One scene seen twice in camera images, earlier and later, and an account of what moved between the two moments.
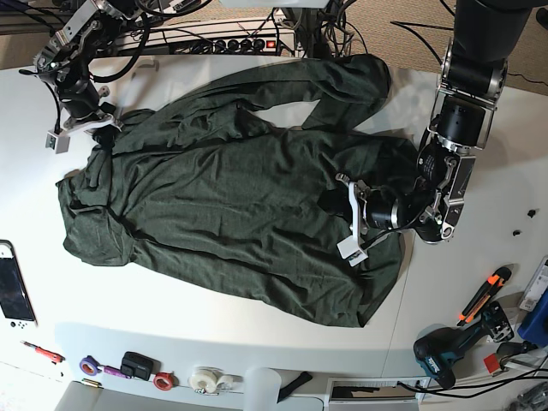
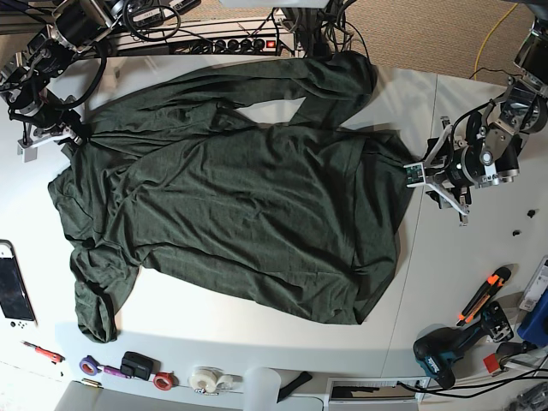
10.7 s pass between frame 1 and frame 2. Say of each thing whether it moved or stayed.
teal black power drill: stayed
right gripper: moved
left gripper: moved
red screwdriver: stayed
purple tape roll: stayed
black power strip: stayed
